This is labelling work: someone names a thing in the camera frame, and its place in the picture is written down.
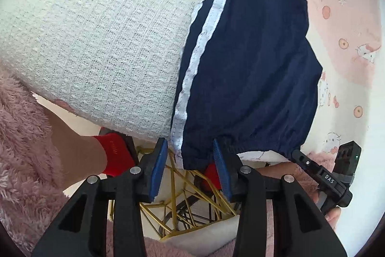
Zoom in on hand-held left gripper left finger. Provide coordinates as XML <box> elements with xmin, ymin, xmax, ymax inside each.
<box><xmin>32</xmin><ymin>137</ymin><xmax>168</xmax><ymax>257</ymax></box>

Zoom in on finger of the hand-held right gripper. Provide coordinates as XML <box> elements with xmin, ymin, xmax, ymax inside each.
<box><xmin>291</xmin><ymin>149</ymin><xmax>321</xmax><ymax>176</ymax></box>

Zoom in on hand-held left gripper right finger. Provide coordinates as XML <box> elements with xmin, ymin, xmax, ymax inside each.
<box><xmin>212</xmin><ymin>139</ymin><xmax>357</xmax><ymax>257</ymax></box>

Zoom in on navy shorts with white stripes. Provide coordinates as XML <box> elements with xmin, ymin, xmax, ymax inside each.
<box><xmin>170</xmin><ymin>0</ymin><xmax>324</xmax><ymax>171</ymax></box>

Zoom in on person's right hand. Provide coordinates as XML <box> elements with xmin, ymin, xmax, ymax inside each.
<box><xmin>312</xmin><ymin>189</ymin><xmax>341</xmax><ymax>230</ymax></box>

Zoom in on red sock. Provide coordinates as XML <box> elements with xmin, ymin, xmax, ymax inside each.
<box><xmin>93</xmin><ymin>133</ymin><xmax>136</xmax><ymax>178</ymax></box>
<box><xmin>202</xmin><ymin>163</ymin><xmax>225</xmax><ymax>193</ymax></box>

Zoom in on pink fuzzy robe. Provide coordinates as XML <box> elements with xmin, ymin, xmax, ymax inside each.
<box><xmin>0</xmin><ymin>72</ymin><xmax>241</xmax><ymax>257</ymax></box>

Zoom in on pink cat printed blanket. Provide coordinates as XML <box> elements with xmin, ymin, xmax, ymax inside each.
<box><xmin>0</xmin><ymin>0</ymin><xmax>385</xmax><ymax>163</ymax></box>

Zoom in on gold wire frame stool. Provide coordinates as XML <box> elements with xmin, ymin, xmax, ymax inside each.
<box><xmin>134</xmin><ymin>145</ymin><xmax>241</xmax><ymax>243</ymax></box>

